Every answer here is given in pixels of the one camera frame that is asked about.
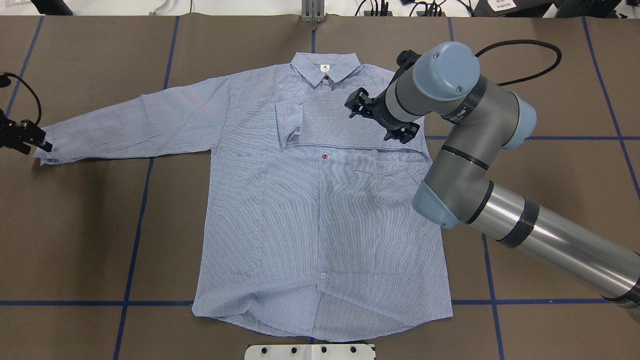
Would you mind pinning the light blue striped shirt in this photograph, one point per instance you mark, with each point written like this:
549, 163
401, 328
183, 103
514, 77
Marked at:
309, 226

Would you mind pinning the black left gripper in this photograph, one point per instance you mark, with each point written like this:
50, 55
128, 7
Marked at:
20, 134

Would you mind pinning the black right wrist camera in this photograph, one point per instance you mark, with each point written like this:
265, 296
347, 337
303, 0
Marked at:
406, 60

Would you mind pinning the aluminium frame post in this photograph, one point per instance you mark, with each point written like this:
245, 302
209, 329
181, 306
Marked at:
313, 11

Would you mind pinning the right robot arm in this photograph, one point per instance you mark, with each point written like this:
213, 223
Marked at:
486, 117

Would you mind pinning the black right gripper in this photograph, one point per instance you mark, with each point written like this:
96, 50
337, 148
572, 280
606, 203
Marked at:
379, 111

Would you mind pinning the black box with label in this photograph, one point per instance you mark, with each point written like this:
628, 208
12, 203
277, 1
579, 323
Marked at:
511, 8

